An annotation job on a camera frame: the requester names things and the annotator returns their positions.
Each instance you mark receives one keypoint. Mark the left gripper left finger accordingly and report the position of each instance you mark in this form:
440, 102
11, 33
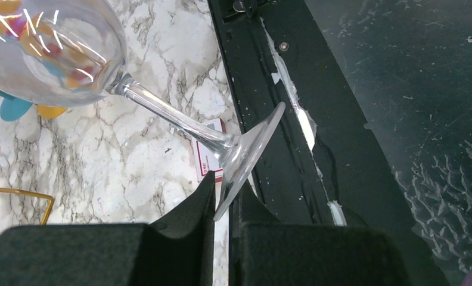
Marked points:
176, 249

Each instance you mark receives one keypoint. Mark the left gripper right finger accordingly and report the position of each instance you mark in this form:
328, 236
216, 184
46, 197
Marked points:
267, 251

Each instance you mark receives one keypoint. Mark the yellow wine glass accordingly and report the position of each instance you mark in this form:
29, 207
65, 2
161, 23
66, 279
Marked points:
49, 112

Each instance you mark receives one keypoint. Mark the blue wine glass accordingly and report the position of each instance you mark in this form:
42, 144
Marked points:
12, 108

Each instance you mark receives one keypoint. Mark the clear wine glass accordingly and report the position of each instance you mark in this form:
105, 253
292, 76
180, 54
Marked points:
73, 53

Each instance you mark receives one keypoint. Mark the small red white card box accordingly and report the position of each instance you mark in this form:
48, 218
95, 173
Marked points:
204, 159

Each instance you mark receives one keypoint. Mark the black mounting rail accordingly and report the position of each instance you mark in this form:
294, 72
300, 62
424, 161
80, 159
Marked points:
323, 165

